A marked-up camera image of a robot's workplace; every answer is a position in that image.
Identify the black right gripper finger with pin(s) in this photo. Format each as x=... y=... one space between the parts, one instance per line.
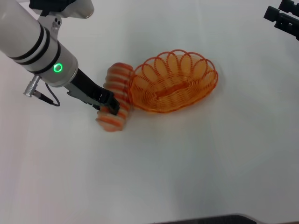
x=290 y=4
x=287 y=23

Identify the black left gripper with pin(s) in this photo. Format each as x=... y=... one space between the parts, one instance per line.
x=86 y=88

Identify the orange striped toy bread loaf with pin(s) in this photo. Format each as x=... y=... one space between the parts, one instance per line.
x=116 y=79

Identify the orange woven plastic basket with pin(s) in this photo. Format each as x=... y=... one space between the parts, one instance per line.
x=168 y=102

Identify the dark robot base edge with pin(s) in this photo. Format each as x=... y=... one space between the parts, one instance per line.
x=210 y=219

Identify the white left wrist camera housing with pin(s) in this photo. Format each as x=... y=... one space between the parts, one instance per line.
x=77 y=9

